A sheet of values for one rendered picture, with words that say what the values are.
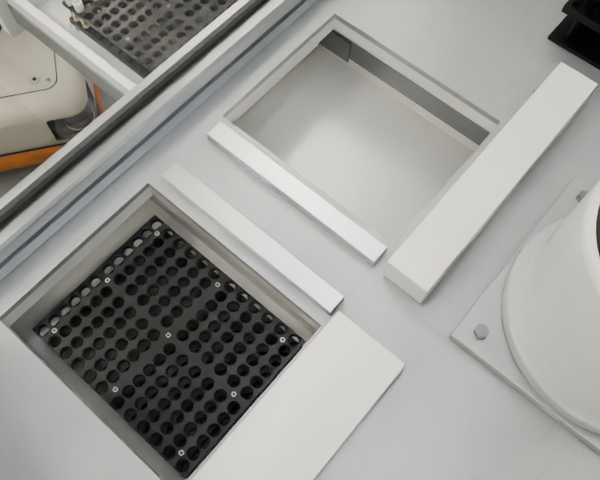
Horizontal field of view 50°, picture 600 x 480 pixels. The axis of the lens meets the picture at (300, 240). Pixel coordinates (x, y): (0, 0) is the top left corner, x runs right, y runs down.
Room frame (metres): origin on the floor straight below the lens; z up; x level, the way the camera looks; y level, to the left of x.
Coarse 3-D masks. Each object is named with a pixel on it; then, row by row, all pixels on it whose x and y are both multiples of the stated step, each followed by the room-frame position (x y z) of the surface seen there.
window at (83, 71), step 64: (0, 0) 0.34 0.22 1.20; (64, 0) 0.38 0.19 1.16; (128, 0) 0.42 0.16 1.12; (192, 0) 0.47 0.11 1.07; (256, 0) 0.54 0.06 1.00; (0, 64) 0.32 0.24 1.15; (64, 64) 0.36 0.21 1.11; (128, 64) 0.40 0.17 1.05; (0, 128) 0.30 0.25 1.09; (64, 128) 0.34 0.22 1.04; (0, 192) 0.27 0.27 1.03
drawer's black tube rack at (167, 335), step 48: (144, 288) 0.23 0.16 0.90; (192, 288) 0.23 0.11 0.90; (240, 288) 0.23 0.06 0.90; (48, 336) 0.18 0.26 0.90; (96, 336) 0.18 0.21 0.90; (144, 336) 0.18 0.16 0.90; (192, 336) 0.18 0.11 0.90; (240, 336) 0.18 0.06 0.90; (288, 336) 0.18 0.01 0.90; (96, 384) 0.13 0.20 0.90; (144, 384) 0.13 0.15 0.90; (192, 384) 0.13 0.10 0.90; (240, 384) 0.13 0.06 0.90; (144, 432) 0.09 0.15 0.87; (192, 432) 0.09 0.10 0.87
